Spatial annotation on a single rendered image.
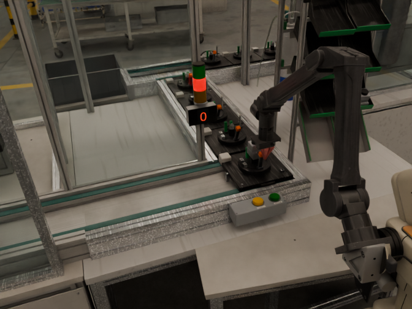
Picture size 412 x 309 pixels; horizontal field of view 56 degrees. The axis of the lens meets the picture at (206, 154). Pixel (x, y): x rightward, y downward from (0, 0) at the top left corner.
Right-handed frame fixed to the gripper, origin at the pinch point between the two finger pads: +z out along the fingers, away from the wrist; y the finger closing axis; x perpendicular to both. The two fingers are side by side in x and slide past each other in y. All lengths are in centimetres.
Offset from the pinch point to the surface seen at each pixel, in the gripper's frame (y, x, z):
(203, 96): 18.2, -18.4, -22.0
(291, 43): -58, -82, -15
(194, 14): 19, -24, -52
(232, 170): 9.8, -9.3, 9.6
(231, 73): -38, -125, 15
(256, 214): 11.0, 16.4, 13.0
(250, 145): 2.4, -8.2, -1.4
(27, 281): 93, 11, 19
